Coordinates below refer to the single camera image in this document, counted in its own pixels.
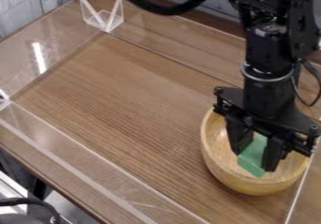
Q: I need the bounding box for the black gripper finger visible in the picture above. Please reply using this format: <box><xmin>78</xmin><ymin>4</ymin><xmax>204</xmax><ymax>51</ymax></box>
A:
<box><xmin>261</xmin><ymin>136</ymin><xmax>292</xmax><ymax>172</ymax></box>
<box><xmin>226</xmin><ymin>117</ymin><xmax>253</xmax><ymax>156</ymax></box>

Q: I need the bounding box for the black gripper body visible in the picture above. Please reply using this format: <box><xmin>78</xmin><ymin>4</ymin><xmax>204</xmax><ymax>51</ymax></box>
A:
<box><xmin>213</xmin><ymin>78</ymin><xmax>321</xmax><ymax>157</ymax></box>

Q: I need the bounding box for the green rectangular block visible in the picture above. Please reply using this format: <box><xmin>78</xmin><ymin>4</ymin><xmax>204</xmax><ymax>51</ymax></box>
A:
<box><xmin>237</xmin><ymin>133</ymin><xmax>268</xmax><ymax>178</ymax></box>

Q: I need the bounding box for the brown wooden bowl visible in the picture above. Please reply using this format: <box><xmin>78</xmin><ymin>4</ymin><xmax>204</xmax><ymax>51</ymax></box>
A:
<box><xmin>201</xmin><ymin>110</ymin><xmax>312</xmax><ymax>196</ymax></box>

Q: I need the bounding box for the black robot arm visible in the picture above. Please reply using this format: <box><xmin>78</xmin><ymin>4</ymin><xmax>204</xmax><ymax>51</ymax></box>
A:
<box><xmin>129</xmin><ymin>0</ymin><xmax>321</xmax><ymax>172</ymax></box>

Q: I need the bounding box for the clear acrylic tray enclosure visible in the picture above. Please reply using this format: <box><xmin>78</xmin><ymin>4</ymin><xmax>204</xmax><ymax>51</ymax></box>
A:
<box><xmin>0</xmin><ymin>2</ymin><xmax>321</xmax><ymax>224</ymax></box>

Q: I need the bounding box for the clear acrylic corner bracket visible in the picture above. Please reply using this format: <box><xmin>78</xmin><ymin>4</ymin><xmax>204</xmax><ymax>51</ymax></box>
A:
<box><xmin>79</xmin><ymin>0</ymin><xmax>125</xmax><ymax>33</ymax></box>

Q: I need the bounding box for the black cable lower left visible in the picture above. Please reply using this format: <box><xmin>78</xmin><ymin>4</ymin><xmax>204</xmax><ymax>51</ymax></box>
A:
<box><xmin>0</xmin><ymin>197</ymin><xmax>62</xmax><ymax>224</ymax></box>

